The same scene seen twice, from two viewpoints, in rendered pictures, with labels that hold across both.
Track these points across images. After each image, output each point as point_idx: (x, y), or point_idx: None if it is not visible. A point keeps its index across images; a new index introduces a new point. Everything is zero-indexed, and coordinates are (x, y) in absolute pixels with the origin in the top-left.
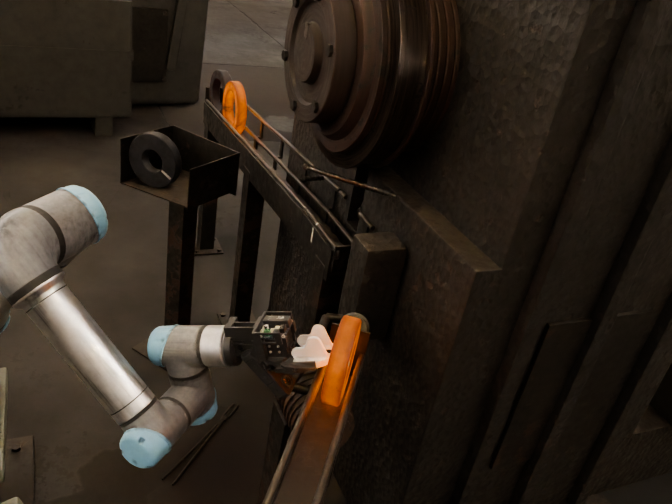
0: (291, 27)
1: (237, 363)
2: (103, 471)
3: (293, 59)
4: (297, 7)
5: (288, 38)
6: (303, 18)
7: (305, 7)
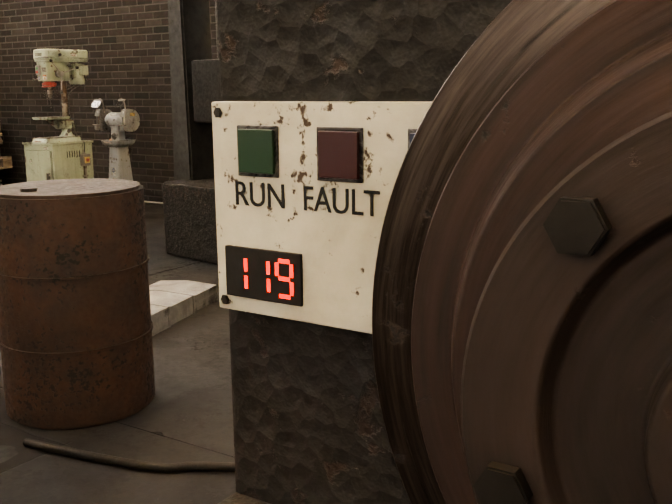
0: (530, 354)
1: None
2: None
3: (565, 497)
4: (594, 253)
5: (506, 408)
6: (632, 296)
7: (652, 240)
